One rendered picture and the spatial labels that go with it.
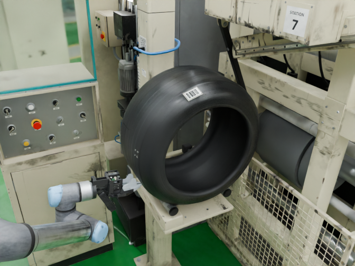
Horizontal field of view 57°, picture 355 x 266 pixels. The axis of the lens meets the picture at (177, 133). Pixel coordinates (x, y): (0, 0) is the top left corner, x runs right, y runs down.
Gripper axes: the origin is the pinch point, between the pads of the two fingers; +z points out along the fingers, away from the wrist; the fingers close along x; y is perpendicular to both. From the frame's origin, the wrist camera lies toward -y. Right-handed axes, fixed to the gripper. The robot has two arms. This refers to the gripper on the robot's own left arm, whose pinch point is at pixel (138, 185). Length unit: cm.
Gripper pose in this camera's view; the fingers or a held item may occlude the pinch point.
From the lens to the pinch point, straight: 139.9
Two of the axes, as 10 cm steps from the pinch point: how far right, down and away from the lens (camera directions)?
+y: 1.3, -8.9, -4.3
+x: -4.6, -4.4, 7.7
